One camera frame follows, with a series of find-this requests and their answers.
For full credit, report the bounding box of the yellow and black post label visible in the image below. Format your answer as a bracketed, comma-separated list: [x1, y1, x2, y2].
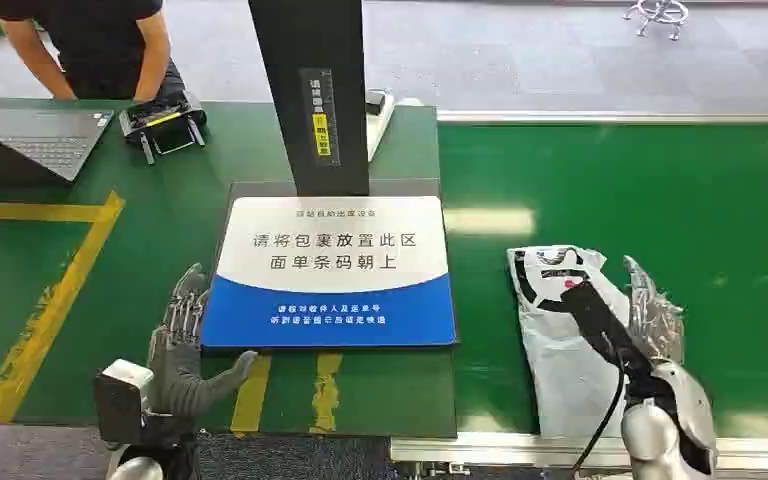
[300, 67, 342, 167]

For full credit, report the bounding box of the aluminium conveyor rail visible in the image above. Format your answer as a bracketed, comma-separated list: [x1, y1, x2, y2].
[389, 433, 768, 473]
[436, 109, 768, 126]

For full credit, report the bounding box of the dark grey laptop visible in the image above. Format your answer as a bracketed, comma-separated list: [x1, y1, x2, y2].
[0, 105, 116, 188]

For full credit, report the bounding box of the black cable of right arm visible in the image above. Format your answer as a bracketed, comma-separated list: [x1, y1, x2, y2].
[570, 351, 628, 480]

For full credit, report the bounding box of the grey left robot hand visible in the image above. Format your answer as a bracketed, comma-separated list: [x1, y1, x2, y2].
[147, 263, 259, 419]

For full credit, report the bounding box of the blue and white sign plate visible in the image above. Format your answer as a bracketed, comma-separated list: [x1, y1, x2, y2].
[200, 195, 459, 350]

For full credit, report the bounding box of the person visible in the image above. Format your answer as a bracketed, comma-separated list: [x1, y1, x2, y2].
[0, 0, 188, 103]

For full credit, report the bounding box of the black scanner post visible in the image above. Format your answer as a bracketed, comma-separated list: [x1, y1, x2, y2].
[248, 0, 371, 197]

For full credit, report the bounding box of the long yellow floor tape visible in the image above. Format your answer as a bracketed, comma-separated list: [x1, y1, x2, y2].
[0, 191, 126, 425]

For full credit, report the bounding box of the white scanner base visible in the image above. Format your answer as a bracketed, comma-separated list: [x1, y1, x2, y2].
[362, 89, 399, 163]

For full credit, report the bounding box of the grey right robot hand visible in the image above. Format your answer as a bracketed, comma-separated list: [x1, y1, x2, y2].
[623, 255, 687, 366]

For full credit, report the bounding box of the short yellow tape strip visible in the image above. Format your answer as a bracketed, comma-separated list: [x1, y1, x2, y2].
[230, 354, 273, 437]
[309, 352, 345, 436]

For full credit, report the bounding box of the white plastic parcel bag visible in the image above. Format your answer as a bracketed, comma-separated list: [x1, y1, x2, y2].
[506, 245, 632, 440]

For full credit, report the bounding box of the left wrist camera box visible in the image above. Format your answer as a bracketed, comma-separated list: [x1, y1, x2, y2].
[93, 358, 155, 446]

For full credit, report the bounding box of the dark scale platform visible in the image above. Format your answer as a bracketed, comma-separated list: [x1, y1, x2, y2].
[199, 177, 458, 440]

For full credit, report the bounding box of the chrome chair base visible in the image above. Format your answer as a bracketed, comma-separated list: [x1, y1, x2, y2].
[623, 0, 691, 42]

